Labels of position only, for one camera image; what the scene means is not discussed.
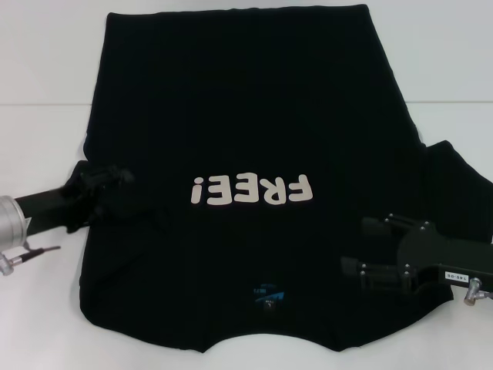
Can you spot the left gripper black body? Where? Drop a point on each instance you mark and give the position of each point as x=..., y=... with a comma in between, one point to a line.
x=50, y=210

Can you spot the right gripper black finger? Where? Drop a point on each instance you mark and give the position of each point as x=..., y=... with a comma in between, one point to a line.
x=373, y=226
x=383, y=278

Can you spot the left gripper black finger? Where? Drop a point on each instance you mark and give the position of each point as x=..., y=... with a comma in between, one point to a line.
x=121, y=175

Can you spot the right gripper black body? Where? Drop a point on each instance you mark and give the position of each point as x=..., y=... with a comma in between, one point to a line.
x=421, y=254

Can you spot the black shirt with FREE print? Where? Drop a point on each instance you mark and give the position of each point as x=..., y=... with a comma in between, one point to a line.
x=231, y=115

